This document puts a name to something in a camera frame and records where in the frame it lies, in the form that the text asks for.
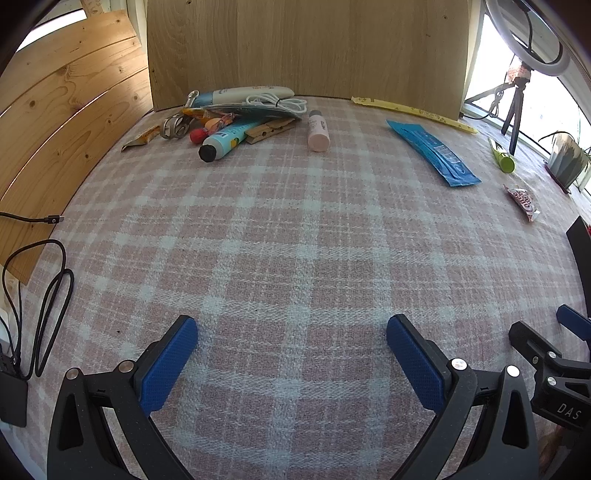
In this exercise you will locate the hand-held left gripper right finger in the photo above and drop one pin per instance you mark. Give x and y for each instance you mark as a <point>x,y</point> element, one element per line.
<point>415,364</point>

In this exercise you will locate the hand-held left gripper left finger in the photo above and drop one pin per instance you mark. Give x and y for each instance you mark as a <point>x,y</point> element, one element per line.
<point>168,364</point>

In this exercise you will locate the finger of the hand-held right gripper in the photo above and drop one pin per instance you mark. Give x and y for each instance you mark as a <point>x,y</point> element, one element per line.
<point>572,318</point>
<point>531,339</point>

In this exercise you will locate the green tube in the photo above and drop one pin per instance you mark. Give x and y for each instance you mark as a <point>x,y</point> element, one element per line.
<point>505,162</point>

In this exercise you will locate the small red orange toy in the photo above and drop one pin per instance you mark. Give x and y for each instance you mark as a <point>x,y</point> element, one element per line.
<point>197,135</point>

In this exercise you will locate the cyan tube black cap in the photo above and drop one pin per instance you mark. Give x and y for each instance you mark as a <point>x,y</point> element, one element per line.
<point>226,138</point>

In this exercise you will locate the pink bottle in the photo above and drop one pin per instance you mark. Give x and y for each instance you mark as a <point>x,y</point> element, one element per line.
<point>318,136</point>

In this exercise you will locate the wooden clothespin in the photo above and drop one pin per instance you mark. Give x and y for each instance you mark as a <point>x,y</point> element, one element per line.
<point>268,131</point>

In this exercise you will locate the long yellow sachet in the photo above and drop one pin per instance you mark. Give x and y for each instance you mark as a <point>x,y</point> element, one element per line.
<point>415,110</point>

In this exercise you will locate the white blue tube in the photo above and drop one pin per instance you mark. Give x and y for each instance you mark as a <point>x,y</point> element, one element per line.
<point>231,94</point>

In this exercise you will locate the pink plaid tablecloth desktop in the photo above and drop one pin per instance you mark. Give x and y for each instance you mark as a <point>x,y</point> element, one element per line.
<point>295,230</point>

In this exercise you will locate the dark red plant saucer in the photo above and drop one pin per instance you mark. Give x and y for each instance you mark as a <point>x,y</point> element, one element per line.
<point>556,177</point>

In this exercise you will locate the potted grass plant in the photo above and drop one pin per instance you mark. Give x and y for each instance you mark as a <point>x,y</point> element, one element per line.
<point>565,161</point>

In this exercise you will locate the black power adapter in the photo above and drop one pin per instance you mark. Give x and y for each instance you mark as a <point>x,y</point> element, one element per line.
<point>13,397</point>

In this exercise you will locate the blue packet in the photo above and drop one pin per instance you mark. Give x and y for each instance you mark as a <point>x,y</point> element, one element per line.
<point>434,152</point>

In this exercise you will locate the small orange sachet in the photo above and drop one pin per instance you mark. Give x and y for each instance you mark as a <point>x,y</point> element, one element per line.
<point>147,135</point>

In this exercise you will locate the silver metal carabiner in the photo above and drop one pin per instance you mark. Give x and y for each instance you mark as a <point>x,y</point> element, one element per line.
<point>178,121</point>

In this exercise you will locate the pine wood slat panel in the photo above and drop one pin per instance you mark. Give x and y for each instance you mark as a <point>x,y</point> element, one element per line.
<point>69,115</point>

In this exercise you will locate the light wooden back board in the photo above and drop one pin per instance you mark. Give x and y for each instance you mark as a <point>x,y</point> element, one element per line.
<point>304,46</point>

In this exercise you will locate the white window frame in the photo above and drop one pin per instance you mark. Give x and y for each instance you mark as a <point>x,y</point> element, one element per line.
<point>475,69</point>

